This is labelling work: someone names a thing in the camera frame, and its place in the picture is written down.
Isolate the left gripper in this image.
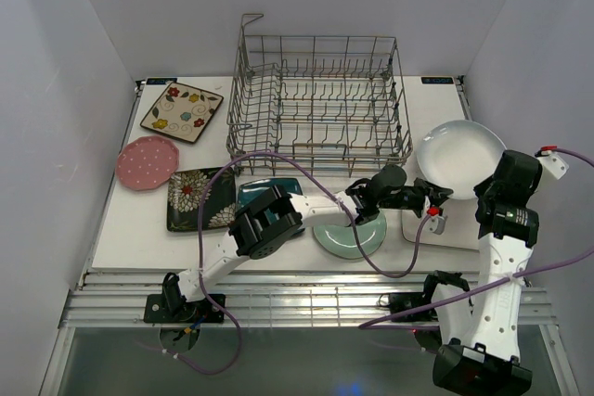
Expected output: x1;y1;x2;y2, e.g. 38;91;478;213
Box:
377;179;452;217

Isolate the white oval plate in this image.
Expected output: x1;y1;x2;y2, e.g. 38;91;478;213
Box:
416;120;506;200

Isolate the green round flower plate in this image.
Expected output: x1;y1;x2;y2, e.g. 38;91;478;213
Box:
313;211;387;260

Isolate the teal square plate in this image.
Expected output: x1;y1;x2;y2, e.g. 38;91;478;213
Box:
237;177;306;239

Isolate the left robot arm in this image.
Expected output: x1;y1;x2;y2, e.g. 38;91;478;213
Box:
161;165;454;322

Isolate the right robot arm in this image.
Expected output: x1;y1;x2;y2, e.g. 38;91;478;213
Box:
419;150;543;395

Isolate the white rectangular plate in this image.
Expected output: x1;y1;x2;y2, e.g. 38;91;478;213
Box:
420;198;480;250

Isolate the blue label right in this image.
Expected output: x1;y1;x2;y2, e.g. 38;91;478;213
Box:
420;76;455;84

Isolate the black floral square plate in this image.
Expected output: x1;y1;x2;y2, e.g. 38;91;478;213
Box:
166;168;237;233

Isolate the cream square flower plate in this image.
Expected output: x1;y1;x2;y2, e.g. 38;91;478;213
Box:
140;82;224;144

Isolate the pink dotted round plate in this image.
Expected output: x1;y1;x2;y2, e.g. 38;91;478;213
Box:
115;135;179;191

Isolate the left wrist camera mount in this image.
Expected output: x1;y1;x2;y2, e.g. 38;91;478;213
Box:
426;205;447;236

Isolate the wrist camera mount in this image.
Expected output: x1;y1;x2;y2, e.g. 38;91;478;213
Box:
535;146;568;181
426;205;447;236

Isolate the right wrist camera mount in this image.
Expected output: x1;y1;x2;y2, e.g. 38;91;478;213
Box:
535;146;568;181

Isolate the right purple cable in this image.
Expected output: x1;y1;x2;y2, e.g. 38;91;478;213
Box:
359;147;594;358

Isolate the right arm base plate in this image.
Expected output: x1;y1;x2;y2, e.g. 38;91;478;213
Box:
387;292;438;322

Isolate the grey wire dish rack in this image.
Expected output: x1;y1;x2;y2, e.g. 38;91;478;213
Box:
226;13;413;176

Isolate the aluminium table frame rail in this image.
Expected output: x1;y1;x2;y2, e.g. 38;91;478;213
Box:
58;270;558;330

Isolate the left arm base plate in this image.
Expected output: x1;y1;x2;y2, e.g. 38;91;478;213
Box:
143;294;225;325

